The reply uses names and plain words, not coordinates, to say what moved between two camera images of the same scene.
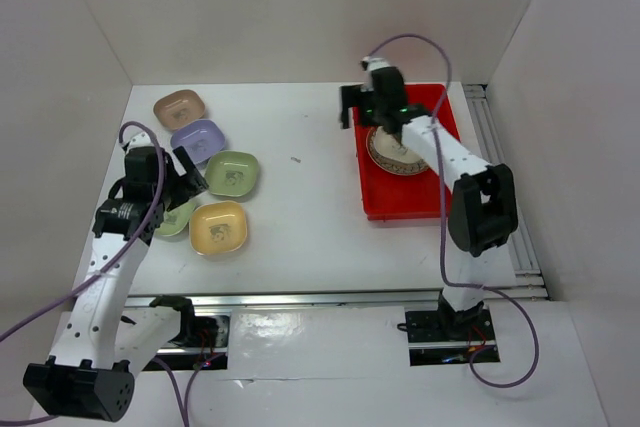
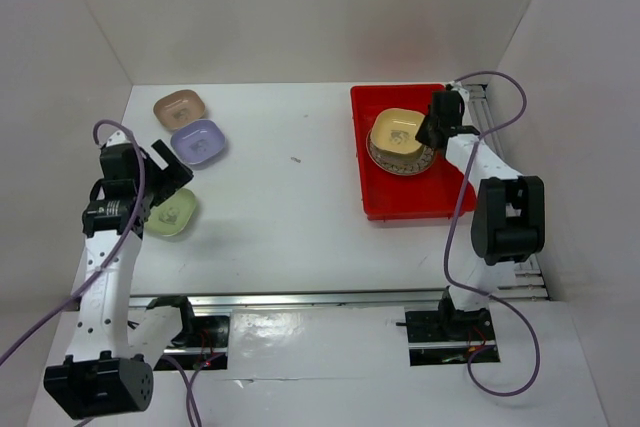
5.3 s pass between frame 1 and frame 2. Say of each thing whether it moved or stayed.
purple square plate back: stayed
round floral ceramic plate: stayed
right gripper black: moved
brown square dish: stayed
